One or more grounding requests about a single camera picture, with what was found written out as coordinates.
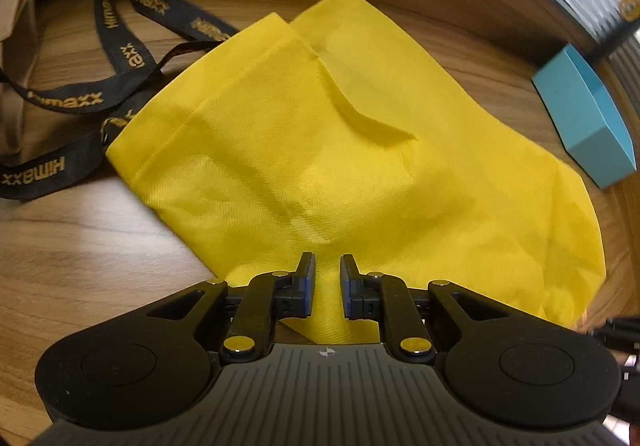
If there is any light blue cardboard box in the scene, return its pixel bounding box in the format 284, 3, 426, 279
532, 44, 637, 188

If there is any gold ring hook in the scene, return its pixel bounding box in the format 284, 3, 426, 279
618, 0, 640, 22

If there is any yellow fabric shopping bag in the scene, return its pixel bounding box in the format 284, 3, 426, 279
0, 0, 608, 346

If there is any brown paper bag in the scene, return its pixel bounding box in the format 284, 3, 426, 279
1, 0, 39, 158

